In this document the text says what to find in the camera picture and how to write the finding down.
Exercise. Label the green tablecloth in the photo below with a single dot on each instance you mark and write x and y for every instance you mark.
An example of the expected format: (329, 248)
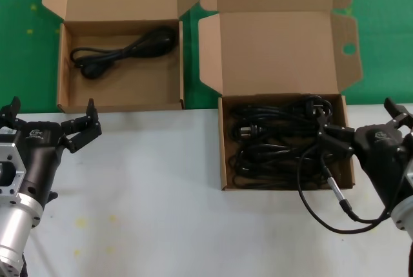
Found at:
(19, 47)

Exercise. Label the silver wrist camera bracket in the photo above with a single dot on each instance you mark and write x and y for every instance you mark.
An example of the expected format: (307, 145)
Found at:
(9, 157)
(410, 173)

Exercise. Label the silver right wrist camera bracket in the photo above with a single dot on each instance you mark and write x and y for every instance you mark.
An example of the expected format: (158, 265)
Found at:
(410, 173)

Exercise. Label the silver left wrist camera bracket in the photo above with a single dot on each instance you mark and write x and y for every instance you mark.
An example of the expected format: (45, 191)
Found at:
(9, 157)

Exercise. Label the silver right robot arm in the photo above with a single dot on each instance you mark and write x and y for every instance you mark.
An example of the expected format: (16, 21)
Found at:
(405, 217)

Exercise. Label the white table cover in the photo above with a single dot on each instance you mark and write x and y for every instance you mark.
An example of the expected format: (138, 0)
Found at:
(161, 193)

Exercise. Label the cardboard box with round hole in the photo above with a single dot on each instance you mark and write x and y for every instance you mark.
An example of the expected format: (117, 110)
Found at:
(129, 89)

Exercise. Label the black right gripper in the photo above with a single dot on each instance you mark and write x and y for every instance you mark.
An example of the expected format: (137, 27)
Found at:
(380, 154)

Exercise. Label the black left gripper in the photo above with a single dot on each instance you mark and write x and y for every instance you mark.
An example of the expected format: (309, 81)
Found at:
(37, 151)

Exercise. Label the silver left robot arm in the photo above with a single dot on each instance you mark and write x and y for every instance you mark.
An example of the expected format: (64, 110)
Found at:
(16, 225)

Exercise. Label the cardboard box with rounded tabs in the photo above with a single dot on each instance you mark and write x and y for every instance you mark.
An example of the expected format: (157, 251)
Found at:
(274, 51)

